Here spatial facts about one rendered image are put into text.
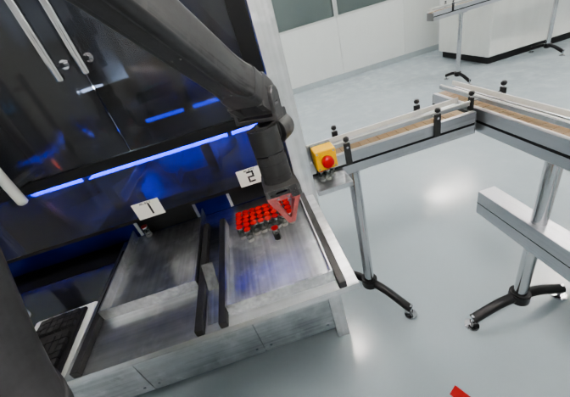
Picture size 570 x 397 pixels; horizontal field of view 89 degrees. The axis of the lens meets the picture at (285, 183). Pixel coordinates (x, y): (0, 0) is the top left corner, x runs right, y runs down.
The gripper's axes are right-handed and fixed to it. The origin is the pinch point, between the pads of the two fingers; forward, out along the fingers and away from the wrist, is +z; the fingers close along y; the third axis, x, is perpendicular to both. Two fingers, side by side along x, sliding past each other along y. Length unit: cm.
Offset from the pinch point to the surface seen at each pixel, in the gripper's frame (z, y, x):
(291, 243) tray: 17.4, 18.0, 2.0
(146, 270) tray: 15, 27, 47
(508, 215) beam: 51, 37, -83
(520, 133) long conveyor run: 15, 31, -82
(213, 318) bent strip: 19.7, 2.1, 24.8
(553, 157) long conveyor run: 20, 20, -82
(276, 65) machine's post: -28.6, 31.2, -9.6
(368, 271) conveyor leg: 78, 63, -30
